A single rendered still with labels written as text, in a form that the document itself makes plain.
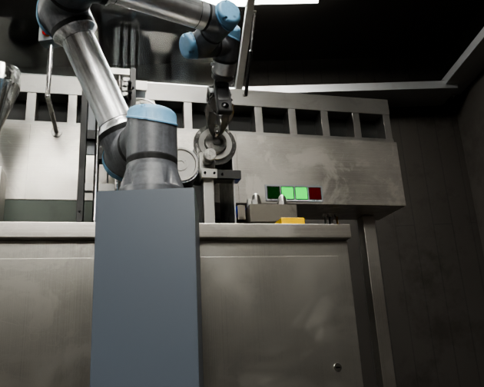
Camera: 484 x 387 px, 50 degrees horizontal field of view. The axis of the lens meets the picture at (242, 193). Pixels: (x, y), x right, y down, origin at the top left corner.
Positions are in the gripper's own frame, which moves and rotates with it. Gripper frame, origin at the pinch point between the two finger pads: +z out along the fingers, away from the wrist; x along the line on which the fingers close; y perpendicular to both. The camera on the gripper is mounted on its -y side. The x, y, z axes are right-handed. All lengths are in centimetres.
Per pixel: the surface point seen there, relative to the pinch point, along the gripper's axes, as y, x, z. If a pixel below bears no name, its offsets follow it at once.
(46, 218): 8, 57, 41
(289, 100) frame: 50, -41, 7
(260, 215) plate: -21.4, -13.4, 18.1
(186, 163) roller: -4.8, 9.8, 9.0
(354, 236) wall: 117, -134, 132
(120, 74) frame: 5.7, 31.6, -16.2
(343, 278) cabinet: -54, -30, 16
